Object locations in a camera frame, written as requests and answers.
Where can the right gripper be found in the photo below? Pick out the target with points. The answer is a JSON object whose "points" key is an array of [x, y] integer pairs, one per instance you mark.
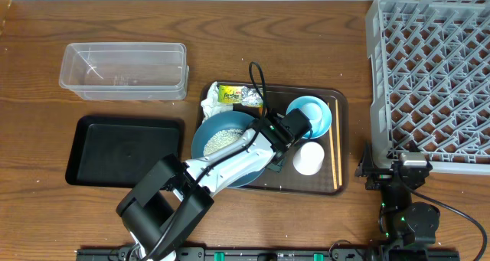
{"points": [[380, 176]]}

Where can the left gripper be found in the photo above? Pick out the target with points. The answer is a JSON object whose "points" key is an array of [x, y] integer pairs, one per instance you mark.
{"points": [[280, 164]]}

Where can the white cup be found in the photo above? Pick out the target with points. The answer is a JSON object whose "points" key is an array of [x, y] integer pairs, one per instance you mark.
{"points": [[309, 158]]}

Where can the pile of rice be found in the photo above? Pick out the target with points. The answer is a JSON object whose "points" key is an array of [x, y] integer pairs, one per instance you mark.
{"points": [[222, 139]]}

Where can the dark blue plate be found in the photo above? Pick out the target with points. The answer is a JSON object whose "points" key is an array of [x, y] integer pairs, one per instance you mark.
{"points": [[214, 127]]}

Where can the light blue cup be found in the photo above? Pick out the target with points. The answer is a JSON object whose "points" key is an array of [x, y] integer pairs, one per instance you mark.
{"points": [[313, 112]]}

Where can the light blue bowl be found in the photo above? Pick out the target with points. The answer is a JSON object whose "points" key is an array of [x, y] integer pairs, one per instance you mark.
{"points": [[319, 130]]}

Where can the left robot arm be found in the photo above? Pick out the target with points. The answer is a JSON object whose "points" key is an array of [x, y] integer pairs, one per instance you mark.
{"points": [[163, 209]]}

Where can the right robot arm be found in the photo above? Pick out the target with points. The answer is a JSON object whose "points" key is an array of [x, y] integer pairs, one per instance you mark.
{"points": [[410, 226]]}

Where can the grey dishwasher rack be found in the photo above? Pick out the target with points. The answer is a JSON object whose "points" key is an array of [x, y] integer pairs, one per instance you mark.
{"points": [[430, 69]]}

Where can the black waste tray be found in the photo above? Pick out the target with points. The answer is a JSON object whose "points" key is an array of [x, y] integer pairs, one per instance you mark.
{"points": [[117, 152]]}

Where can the brown serving tray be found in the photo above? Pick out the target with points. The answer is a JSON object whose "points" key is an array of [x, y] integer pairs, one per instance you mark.
{"points": [[289, 180]]}

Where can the right wooden chopstick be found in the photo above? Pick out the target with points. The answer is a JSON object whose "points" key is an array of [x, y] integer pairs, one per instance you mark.
{"points": [[338, 144]]}

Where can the wooden chopstick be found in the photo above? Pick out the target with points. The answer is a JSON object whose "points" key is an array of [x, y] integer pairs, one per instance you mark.
{"points": [[332, 154], [338, 144]]}

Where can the left wooden chopstick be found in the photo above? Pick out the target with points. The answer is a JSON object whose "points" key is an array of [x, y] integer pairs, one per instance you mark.
{"points": [[332, 154]]}

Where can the crumpled foil snack wrapper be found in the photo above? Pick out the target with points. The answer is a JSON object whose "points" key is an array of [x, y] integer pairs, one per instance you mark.
{"points": [[243, 95]]}

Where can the crumpled white napkin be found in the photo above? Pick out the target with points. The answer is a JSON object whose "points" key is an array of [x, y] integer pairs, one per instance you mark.
{"points": [[211, 106]]}

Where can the clear plastic bin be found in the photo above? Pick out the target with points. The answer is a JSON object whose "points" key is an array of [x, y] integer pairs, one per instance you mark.
{"points": [[125, 70]]}

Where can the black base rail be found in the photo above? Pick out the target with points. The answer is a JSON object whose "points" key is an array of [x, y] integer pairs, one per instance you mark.
{"points": [[201, 254]]}

